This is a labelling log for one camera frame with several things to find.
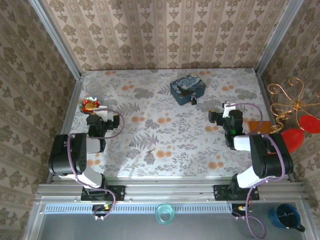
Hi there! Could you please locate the starry night painted box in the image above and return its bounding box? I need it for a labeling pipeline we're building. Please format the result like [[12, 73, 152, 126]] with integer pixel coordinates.
[[169, 73, 207, 106]]

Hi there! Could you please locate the colourful patterned small dish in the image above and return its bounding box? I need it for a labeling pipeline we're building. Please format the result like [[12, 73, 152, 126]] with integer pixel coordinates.
[[78, 97, 101, 115]]

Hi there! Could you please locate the orange brown flat board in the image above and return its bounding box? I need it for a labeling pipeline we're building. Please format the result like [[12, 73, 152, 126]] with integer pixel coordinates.
[[247, 120, 275, 136]]

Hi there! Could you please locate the clear glass bowl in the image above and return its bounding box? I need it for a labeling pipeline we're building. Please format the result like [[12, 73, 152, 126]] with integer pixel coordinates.
[[85, 80, 102, 96]]

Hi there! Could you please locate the floral tablecloth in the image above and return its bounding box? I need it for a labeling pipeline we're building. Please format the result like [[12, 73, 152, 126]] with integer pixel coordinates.
[[60, 68, 289, 179]]

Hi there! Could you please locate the teal glass cup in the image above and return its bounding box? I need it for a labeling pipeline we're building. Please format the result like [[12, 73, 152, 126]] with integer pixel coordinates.
[[154, 203, 176, 225]]

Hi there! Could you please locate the dark blue mug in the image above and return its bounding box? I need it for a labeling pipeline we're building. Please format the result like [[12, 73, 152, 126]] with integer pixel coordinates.
[[268, 203, 306, 233]]

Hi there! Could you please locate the grey metal shelf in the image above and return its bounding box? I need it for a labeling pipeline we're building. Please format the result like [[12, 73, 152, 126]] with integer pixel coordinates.
[[23, 196, 316, 240]]

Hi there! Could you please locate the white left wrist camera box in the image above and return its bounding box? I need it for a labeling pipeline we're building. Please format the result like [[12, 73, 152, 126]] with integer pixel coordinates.
[[94, 105, 114, 122]]

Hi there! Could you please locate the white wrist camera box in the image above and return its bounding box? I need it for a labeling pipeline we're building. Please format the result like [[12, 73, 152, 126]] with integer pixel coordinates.
[[94, 105, 114, 122], [223, 101, 237, 118]]

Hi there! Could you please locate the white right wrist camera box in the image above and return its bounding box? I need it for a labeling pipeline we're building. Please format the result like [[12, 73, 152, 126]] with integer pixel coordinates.
[[223, 101, 237, 118]]

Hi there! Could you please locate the aluminium frame side rail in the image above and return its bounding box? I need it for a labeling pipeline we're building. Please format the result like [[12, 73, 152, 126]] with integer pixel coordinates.
[[254, 69, 296, 183], [46, 77, 85, 185]]

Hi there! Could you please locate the gold wire red disc ornament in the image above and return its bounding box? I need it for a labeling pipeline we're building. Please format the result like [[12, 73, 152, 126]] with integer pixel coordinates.
[[266, 76, 320, 154]]

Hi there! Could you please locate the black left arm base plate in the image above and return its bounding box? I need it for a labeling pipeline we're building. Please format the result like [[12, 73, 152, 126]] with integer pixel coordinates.
[[80, 185, 126, 202]]

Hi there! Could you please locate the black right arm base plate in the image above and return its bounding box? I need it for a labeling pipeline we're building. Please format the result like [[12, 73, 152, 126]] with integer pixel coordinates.
[[212, 184, 260, 202]]

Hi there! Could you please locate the small wired connector board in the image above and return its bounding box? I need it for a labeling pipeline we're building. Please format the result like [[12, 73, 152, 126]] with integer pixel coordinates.
[[91, 203, 113, 218], [231, 203, 254, 217]]

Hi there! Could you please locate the aluminium frame cross rail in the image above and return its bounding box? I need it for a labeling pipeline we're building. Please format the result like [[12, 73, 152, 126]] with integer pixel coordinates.
[[34, 181, 311, 204]]

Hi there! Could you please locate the grey slotted cable duct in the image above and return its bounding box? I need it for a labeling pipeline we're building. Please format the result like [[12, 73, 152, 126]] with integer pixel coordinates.
[[43, 202, 234, 215]]

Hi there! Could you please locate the aluminium frame post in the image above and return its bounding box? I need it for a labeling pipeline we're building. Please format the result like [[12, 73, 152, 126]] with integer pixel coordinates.
[[27, 0, 84, 80], [254, 0, 305, 76]]

